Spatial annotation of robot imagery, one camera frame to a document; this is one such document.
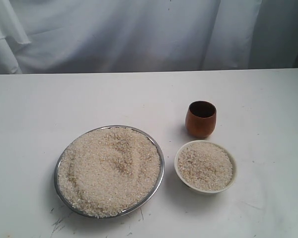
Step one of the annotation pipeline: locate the brown wooden cup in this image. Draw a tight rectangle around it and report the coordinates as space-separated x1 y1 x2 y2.
185 101 217 138

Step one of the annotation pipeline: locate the rice in steel tray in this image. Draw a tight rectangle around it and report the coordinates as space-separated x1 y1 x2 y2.
57 126 161 216

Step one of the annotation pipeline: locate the rice in white bowl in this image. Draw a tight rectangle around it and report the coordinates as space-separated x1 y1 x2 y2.
177 143 233 191

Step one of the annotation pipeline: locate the large steel rice tray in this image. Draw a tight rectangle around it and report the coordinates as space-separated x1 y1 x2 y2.
54 125 165 219

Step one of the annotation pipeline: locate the white ceramic bowl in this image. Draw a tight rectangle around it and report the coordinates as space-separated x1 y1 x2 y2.
174 140 238 194

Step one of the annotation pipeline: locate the white backdrop cloth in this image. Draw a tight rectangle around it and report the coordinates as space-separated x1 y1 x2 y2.
0 0 298 74

